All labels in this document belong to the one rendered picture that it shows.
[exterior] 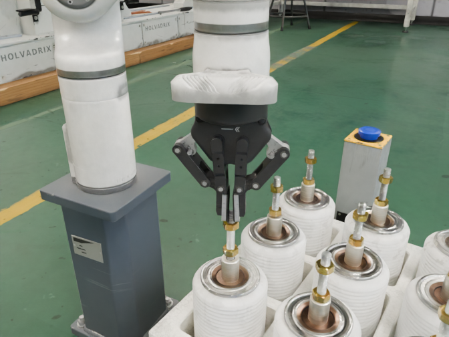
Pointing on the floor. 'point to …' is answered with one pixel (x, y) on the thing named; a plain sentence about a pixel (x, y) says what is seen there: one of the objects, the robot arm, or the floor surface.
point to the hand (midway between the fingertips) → (231, 203)
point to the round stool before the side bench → (289, 13)
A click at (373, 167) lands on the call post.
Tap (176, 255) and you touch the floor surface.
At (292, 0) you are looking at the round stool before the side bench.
